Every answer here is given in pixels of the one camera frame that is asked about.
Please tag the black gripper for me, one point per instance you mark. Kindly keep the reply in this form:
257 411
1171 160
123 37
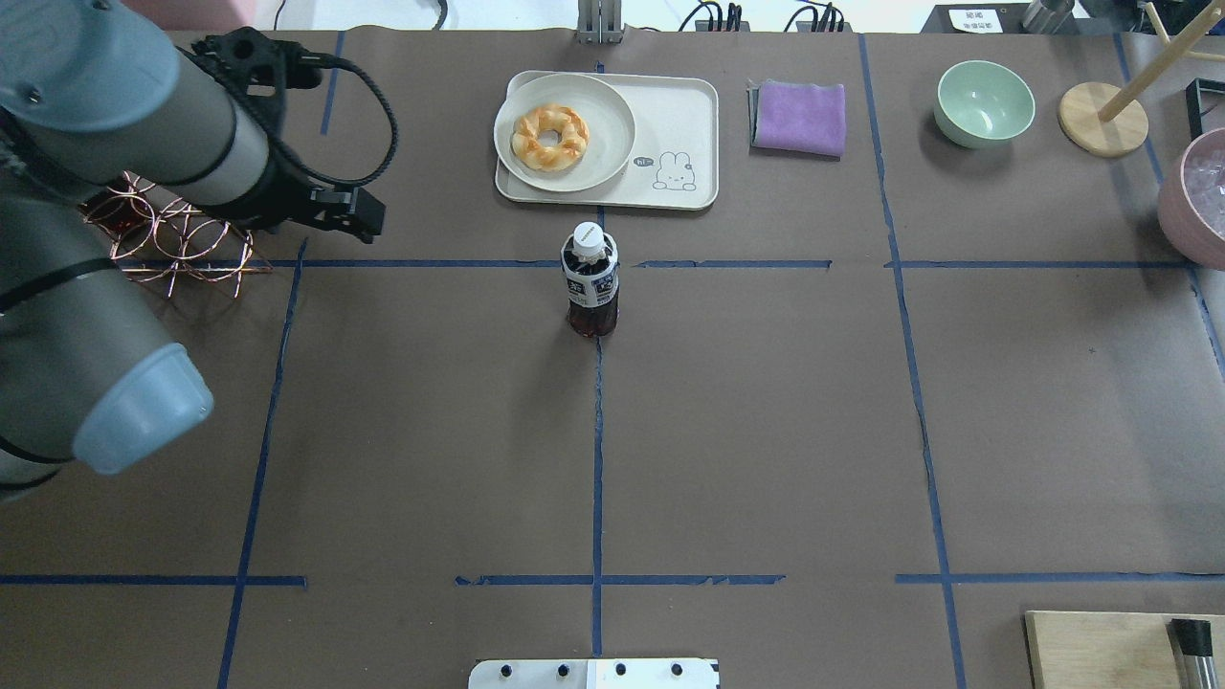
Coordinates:
283 194

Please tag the tea bottle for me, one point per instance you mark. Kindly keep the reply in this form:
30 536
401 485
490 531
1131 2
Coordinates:
590 264

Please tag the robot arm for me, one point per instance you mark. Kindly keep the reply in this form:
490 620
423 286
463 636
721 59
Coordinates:
93 91

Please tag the beige tray with bunny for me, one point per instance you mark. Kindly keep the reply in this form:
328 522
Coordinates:
655 141

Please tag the glazed twisted donut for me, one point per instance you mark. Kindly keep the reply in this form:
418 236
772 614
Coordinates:
550 138

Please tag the beige round plate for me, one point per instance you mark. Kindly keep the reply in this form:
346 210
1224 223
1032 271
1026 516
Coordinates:
613 128

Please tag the purple folded cloth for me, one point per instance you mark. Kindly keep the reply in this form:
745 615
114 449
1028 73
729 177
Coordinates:
798 117

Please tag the mint green bowl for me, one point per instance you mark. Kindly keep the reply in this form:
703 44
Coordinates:
980 104

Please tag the wooden cup tree stand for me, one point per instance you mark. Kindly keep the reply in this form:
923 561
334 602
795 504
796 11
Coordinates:
1109 121

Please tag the pink bowl of ice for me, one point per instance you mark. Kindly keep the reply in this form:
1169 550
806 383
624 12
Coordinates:
1190 202

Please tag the wooden cutting board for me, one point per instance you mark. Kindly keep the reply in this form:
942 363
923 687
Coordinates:
1109 649

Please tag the steel muddler black tip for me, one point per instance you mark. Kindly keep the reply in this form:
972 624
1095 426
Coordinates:
1195 652

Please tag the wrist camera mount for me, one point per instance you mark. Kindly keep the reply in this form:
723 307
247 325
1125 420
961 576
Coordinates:
259 68

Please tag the copper wire bottle rack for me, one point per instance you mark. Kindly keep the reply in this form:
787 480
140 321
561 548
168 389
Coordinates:
158 238

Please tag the aluminium frame post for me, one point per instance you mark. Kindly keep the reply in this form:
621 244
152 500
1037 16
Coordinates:
600 22

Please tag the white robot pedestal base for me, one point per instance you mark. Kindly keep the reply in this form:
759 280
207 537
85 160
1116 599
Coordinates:
632 672

